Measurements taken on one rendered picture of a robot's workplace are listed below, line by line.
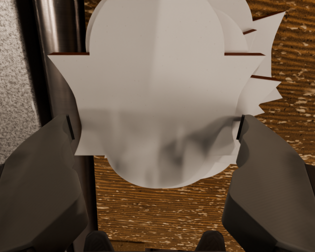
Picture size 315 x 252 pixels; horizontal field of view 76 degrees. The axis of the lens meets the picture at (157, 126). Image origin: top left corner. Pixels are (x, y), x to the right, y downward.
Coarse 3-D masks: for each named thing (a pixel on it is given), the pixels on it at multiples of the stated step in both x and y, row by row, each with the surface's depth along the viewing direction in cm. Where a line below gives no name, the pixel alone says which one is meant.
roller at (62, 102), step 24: (48, 0) 16; (72, 0) 16; (48, 24) 17; (72, 24) 17; (48, 48) 18; (72, 48) 18; (48, 72) 19; (48, 96) 21; (72, 96) 20; (72, 120) 22; (72, 144) 23; (72, 168) 25
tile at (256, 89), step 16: (224, 16) 10; (224, 32) 11; (240, 32) 11; (224, 48) 11; (240, 48) 11; (256, 80) 12; (272, 80) 12; (240, 96) 13; (256, 96) 13; (240, 112) 13; (208, 160) 16; (224, 160) 16
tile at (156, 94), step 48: (144, 0) 9; (192, 0) 9; (96, 48) 10; (144, 48) 10; (192, 48) 10; (96, 96) 12; (144, 96) 12; (192, 96) 12; (96, 144) 14; (144, 144) 14; (192, 144) 14
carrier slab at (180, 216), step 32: (96, 0) 14; (256, 0) 14; (288, 0) 14; (288, 32) 16; (288, 64) 17; (288, 96) 18; (288, 128) 20; (96, 160) 22; (96, 192) 25; (128, 192) 25; (160, 192) 25; (192, 192) 25; (224, 192) 25; (128, 224) 28; (160, 224) 28; (192, 224) 28
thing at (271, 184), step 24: (240, 120) 11; (240, 144) 10; (264, 144) 9; (288, 144) 9; (240, 168) 8; (264, 168) 8; (288, 168) 8; (240, 192) 7; (264, 192) 7; (288, 192) 7; (312, 192) 7; (240, 216) 6; (264, 216) 6; (288, 216) 6; (312, 216) 6; (240, 240) 7; (264, 240) 6; (288, 240) 5; (312, 240) 5
